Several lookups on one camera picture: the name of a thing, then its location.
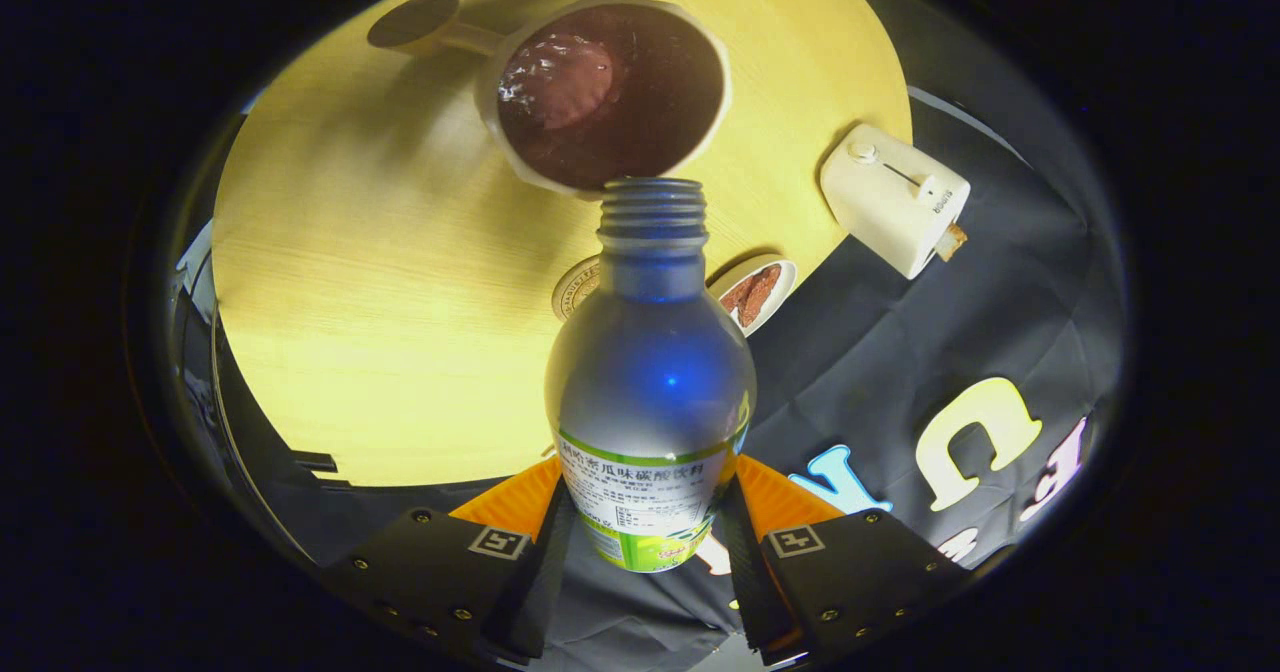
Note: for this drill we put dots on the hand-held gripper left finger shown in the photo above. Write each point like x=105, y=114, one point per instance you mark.
x=540, y=582

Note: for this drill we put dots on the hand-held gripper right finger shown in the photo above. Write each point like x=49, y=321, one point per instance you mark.
x=745, y=582

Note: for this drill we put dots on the silver juice bottle green label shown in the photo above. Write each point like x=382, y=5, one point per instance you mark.
x=650, y=392

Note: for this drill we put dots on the round cork coaster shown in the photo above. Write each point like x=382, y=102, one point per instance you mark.
x=572, y=287

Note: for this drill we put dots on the wooden table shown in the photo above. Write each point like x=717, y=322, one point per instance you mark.
x=400, y=352

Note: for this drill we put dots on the brown meat piece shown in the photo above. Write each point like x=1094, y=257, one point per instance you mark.
x=763, y=290
x=737, y=295

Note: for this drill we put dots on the white round plate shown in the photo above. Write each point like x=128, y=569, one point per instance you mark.
x=785, y=287

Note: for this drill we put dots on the toast slice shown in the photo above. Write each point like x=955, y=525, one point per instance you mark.
x=952, y=242

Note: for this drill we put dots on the white toaster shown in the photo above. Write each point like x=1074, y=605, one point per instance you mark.
x=890, y=197

